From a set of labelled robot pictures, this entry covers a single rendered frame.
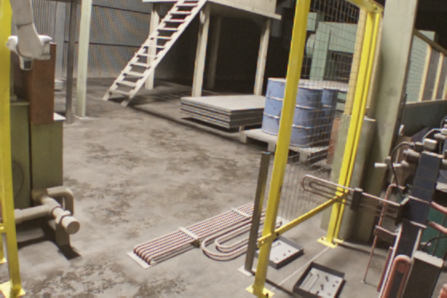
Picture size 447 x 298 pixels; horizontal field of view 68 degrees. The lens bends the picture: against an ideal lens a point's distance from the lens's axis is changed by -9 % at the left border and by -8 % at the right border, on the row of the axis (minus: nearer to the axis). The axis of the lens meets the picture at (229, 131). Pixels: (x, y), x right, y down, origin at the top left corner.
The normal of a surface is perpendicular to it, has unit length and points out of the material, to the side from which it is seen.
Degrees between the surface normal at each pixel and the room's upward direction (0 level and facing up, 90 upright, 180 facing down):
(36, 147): 90
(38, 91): 90
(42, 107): 90
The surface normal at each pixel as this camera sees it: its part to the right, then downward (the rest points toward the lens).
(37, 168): 0.75, 0.23
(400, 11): -0.66, 0.09
